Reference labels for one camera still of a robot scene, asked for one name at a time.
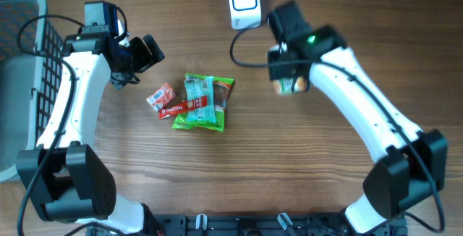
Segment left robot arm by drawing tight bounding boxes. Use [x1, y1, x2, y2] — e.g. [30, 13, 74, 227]
[16, 1, 165, 235]

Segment green snack bag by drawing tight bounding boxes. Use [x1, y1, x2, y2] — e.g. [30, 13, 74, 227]
[172, 76, 234, 132]

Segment light blue clear packet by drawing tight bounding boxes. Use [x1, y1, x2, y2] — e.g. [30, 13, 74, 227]
[184, 75, 216, 123]

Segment instant noodle cup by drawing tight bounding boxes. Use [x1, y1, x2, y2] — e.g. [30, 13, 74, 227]
[273, 76, 309, 96]

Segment grey plastic shopping basket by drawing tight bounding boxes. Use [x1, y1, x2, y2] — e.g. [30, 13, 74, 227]
[1, 0, 62, 182]

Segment red coffee stick sachet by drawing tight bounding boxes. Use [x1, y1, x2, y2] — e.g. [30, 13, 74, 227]
[159, 96, 208, 119]

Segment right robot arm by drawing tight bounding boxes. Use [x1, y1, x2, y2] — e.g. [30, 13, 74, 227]
[267, 1, 448, 235]

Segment black mounting rail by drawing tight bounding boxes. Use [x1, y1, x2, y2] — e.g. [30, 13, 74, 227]
[85, 212, 409, 236]

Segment small red white carton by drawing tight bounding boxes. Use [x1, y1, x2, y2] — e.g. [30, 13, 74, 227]
[146, 83, 177, 111]

